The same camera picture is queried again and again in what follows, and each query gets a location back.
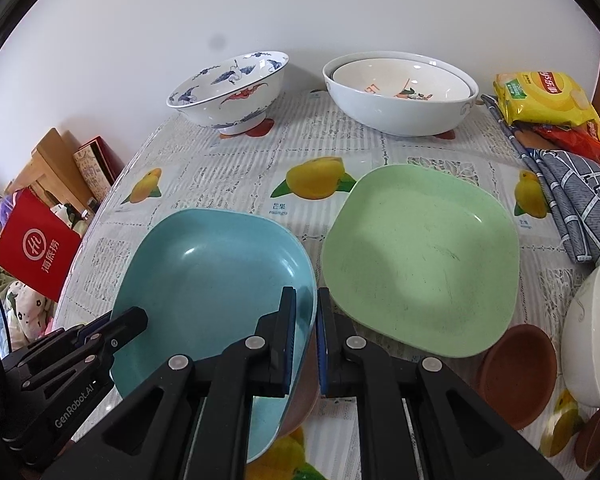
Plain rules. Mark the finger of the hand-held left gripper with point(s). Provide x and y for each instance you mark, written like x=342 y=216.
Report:
x=97 y=355
x=127 y=320

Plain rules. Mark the yellow chip bag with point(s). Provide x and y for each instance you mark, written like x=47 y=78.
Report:
x=545 y=97

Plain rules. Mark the dark red box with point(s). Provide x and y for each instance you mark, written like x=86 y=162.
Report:
x=97 y=170

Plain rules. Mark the blue crane pattern bowl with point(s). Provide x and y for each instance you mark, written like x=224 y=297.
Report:
x=240 y=105

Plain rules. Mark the small brown bowl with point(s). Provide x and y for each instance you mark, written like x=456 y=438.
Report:
x=597 y=440
x=517 y=375

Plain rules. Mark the large white bowl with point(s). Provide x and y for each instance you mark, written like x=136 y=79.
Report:
x=395 y=115

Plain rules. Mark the white fruit print bowl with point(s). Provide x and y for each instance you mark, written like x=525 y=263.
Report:
x=410 y=77

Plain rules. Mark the blue-grey checked cloth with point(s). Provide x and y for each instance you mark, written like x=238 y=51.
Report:
x=575 y=195

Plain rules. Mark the fruit print lace tablecloth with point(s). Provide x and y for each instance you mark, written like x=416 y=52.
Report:
x=240 y=170

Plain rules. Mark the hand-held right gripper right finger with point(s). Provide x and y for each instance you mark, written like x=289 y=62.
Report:
x=323 y=345

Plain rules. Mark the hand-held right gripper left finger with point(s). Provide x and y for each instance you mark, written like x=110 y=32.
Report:
x=290 y=342

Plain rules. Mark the red paper bag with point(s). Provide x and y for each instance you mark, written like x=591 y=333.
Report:
x=35 y=250

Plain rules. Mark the plain white bowl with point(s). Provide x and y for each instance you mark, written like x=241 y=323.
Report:
x=592 y=335

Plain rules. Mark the red chip bag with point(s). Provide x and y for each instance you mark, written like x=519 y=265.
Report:
x=580 y=142

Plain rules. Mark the floral cloth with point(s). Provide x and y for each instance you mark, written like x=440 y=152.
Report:
x=25 y=305

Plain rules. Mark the blue square plate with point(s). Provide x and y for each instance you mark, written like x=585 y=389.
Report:
x=205 y=280

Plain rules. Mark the brown flat object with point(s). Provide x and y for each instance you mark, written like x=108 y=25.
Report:
x=526 y=138

